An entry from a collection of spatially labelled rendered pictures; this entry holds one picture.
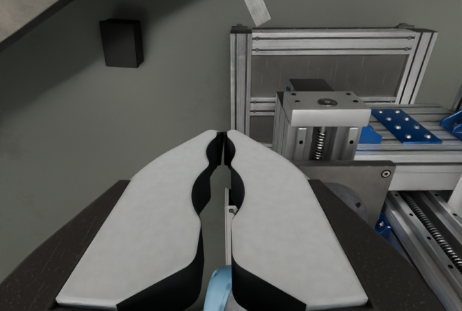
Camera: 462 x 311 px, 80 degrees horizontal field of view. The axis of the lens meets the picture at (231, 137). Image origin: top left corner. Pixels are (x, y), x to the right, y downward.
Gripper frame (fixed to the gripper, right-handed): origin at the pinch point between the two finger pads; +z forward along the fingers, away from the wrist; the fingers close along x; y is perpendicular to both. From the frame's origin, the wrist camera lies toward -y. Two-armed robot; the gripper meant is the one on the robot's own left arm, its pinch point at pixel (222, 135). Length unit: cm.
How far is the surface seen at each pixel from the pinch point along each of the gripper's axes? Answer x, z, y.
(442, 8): 98, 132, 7
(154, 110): -43, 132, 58
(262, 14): 6.2, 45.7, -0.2
